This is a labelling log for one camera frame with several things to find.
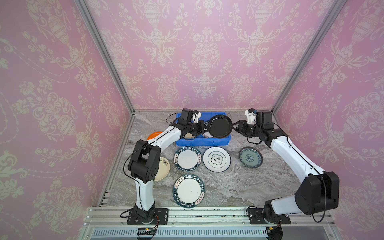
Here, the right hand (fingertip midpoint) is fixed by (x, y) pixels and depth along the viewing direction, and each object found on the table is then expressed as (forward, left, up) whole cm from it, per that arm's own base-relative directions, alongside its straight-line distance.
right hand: (234, 125), depth 83 cm
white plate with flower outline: (-9, +9, -22) cm, 25 cm away
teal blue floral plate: (-8, -13, -22) cm, 27 cm away
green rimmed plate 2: (-27, +27, -24) cm, 45 cm away
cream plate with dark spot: (-14, +42, -23) cm, 49 cm away
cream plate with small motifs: (-3, +26, -4) cm, 26 cm away
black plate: (+4, +6, -5) cm, 9 cm away
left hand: (+2, +13, -5) cm, 13 cm away
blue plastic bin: (+5, +17, -21) cm, 28 cm away
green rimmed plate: (-7, +27, -23) cm, 36 cm away
